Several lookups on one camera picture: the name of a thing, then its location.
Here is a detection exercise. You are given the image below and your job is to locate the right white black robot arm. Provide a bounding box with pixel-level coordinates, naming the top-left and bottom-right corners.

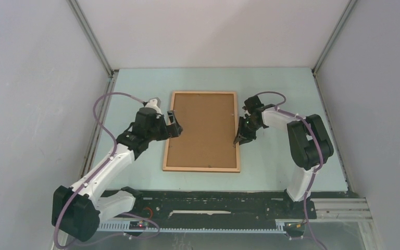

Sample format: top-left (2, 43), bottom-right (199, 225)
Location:
top-left (233, 95), bottom-right (334, 218)

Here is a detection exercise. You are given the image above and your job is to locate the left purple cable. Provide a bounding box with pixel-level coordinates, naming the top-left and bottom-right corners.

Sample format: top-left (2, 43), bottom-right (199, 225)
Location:
top-left (53, 92), bottom-right (161, 250)

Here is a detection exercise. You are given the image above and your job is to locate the white toothed cable duct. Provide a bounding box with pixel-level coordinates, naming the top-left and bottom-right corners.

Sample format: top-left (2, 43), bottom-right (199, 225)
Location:
top-left (97, 220), bottom-right (286, 234)

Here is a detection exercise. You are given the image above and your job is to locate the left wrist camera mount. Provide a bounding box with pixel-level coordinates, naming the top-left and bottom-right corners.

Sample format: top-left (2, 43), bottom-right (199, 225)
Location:
top-left (144, 97), bottom-right (162, 115)

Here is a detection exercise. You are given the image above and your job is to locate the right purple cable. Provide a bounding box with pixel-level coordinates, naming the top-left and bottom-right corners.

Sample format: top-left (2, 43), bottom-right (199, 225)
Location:
top-left (255, 91), bottom-right (328, 250)

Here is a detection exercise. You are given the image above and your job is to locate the light wooden picture frame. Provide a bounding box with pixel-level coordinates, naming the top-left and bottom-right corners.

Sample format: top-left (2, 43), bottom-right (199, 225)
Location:
top-left (162, 91), bottom-right (241, 173)

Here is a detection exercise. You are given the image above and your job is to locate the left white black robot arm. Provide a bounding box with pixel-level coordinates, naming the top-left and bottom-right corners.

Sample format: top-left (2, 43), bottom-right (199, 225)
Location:
top-left (52, 107), bottom-right (183, 242)

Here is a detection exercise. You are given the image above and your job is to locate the purple cable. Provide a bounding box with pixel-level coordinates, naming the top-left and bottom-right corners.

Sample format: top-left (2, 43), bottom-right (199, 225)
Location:
top-left (255, 91), bottom-right (328, 250)
top-left (53, 92), bottom-right (161, 250)

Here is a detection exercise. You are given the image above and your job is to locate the aluminium corner post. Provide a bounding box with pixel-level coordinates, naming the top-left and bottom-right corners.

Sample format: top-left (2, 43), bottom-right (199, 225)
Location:
top-left (312, 0), bottom-right (359, 77)
top-left (66, 0), bottom-right (114, 78)

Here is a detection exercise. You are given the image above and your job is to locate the brown cardboard backing board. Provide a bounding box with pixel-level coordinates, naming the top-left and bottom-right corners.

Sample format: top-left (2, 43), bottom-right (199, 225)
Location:
top-left (167, 94), bottom-right (237, 169)

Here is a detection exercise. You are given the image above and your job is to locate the left aluminium corner post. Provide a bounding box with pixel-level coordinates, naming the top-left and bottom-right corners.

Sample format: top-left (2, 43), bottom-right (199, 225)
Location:
top-left (66, 0), bottom-right (114, 78)

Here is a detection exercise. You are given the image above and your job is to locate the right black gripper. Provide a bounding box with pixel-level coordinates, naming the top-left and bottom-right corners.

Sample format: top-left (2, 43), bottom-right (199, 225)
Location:
top-left (235, 116), bottom-right (263, 145)

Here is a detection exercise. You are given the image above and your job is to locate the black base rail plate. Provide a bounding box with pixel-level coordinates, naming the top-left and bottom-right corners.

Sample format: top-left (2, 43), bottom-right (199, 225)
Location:
top-left (98, 189), bottom-right (318, 231)

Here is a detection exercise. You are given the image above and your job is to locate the right aluminium corner post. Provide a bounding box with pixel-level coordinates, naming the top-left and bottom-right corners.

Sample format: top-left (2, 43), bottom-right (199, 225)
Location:
top-left (312, 0), bottom-right (359, 77)

